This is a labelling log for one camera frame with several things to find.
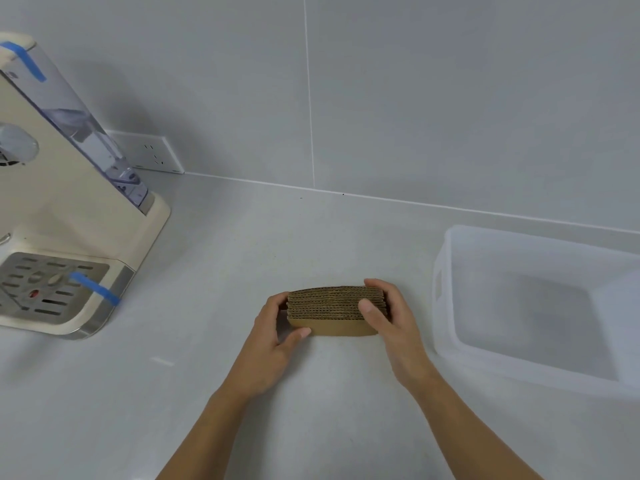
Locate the person's left hand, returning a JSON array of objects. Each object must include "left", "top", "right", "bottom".
[{"left": 222, "top": 293, "right": 312, "bottom": 399}]

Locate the person's right hand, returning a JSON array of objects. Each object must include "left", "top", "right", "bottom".
[{"left": 358, "top": 279, "right": 437, "bottom": 394}]

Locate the stack of brown cardboard sleeves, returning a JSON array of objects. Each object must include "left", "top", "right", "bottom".
[{"left": 285, "top": 285, "right": 390, "bottom": 337}]

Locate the person's left forearm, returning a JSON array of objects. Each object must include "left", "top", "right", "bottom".
[{"left": 156, "top": 381, "right": 252, "bottom": 480}]

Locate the person's right forearm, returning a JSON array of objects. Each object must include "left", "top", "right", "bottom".
[{"left": 411, "top": 367, "right": 543, "bottom": 480}]

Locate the clear plastic storage bin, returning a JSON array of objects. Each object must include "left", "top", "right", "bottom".
[{"left": 432, "top": 225, "right": 640, "bottom": 398}]

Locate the blue tape strip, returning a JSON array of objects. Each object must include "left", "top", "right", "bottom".
[
  {"left": 0, "top": 42, "right": 47, "bottom": 83},
  {"left": 69, "top": 272, "right": 121, "bottom": 306}
]

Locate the metal drip tray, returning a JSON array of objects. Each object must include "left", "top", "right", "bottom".
[{"left": 0, "top": 252, "right": 110, "bottom": 323}]

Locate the cream water dispenser machine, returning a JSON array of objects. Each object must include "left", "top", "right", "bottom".
[{"left": 0, "top": 31, "right": 171, "bottom": 340}]

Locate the clear water tank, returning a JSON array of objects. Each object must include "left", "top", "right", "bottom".
[{"left": 20, "top": 42, "right": 149, "bottom": 209}]

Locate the white wall power socket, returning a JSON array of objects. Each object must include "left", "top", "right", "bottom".
[{"left": 104, "top": 130, "right": 185, "bottom": 174}]

